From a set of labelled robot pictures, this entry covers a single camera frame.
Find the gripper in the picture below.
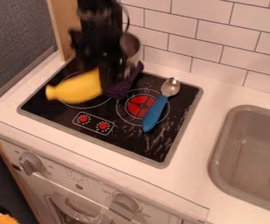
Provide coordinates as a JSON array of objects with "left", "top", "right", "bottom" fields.
[{"left": 67, "top": 27, "right": 131, "bottom": 90}]

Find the silver pot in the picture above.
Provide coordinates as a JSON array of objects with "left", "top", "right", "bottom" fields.
[{"left": 118, "top": 31, "right": 144, "bottom": 67}]

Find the purple cloth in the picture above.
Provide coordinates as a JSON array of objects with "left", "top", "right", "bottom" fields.
[{"left": 101, "top": 60, "right": 146, "bottom": 101}]

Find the toy stove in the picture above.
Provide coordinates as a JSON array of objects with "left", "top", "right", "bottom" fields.
[{"left": 17, "top": 56, "right": 204, "bottom": 170}]

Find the toy sink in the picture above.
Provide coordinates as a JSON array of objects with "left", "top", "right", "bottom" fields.
[{"left": 207, "top": 104, "right": 270, "bottom": 217}]

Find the yellow toy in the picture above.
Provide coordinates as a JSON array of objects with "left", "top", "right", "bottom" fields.
[{"left": 0, "top": 214, "right": 21, "bottom": 224}]

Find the silver spoon with blue handle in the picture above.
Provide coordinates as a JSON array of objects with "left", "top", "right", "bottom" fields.
[{"left": 140, "top": 76, "right": 182, "bottom": 133}]

